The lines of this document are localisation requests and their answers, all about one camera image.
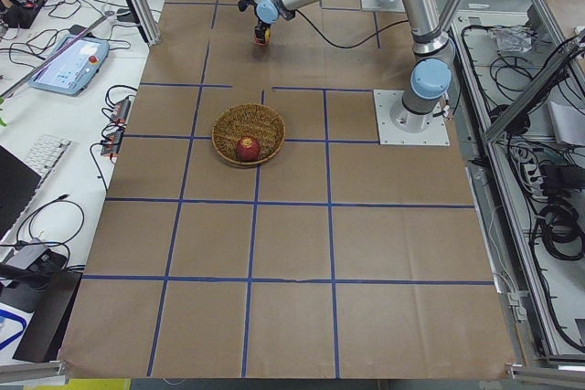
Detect red apple yellow top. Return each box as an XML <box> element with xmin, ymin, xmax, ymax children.
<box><xmin>254</xmin><ymin>26</ymin><xmax>271</xmax><ymax>47</ymax></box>

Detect blue teach pendant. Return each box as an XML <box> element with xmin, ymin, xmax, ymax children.
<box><xmin>28</xmin><ymin>37</ymin><xmax>110</xmax><ymax>96</ymax></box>

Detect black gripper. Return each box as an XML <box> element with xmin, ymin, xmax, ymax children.
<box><xmin>254</xmin><ymin>18</ymin><xmax>271</xmax><ymax>29</ymax></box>

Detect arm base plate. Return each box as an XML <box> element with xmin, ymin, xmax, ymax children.
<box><xmin>360</xmin><ymin>0</ymin><xmax>405</xmax><ymax>13</ymax></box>
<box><xmin>373</xmin><ymin>90</ymin><xmax>451</xmax><ymax>147</ymax></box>

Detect dark red apple in basket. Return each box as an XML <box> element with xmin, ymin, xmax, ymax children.
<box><xmin>236</xmin><ymin>136</ymin><xmax>261</xmax><ymax>163</ymax></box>

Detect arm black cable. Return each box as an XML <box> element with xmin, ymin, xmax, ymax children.
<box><xmin>292</xmin><ymin>8</ymin><xmax>410</xmax><ymax>49</ymax></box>

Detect white keyboard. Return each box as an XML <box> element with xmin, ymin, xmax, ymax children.
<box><xmin>23</xmin><ymin>134</ymin><xmax>72</xmax><ymax>184</ymax></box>

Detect woven wicker basket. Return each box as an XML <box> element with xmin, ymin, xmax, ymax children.
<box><xmin>211</xmin><ymin>103</ymin><xmax>285</xmax><ymax>167</ymax></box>

